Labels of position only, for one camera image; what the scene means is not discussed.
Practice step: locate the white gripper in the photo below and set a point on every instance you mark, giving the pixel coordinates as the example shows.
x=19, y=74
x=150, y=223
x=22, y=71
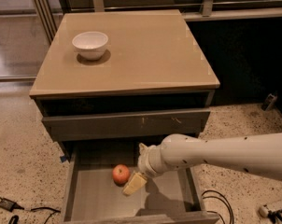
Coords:
x=145, y=162

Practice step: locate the red apple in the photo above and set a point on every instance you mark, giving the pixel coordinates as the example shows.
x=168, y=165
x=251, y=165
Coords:
x=120, y=174

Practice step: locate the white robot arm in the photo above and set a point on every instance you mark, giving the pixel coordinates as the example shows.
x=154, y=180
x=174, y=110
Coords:
x=257, y=155

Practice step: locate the open grey middle drawer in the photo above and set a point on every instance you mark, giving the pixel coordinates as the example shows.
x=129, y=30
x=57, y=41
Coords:
x=92, y=197

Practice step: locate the closed grey top drawer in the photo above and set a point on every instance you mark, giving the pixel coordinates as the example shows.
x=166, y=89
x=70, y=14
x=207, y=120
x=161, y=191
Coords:
x=122, y=125

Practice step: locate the grey drawer cabinet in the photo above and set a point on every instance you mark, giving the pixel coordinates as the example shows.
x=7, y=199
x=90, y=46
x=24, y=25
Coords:
x=152, y=63

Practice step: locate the blue tape piece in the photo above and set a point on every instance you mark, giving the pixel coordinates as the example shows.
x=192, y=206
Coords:
x=63, y=159

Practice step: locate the white ceramic bowl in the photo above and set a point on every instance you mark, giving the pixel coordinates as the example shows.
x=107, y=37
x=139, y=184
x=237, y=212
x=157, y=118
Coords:
x=90, y=45

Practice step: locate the white power strip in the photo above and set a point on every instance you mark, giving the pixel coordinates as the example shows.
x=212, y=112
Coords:
x=269, y=208

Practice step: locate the black power adapter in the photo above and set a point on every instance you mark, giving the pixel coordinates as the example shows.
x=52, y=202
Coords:
x=9, y=205

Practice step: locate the small grey floor device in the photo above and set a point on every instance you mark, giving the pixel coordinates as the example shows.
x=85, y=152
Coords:
x=269, y=102

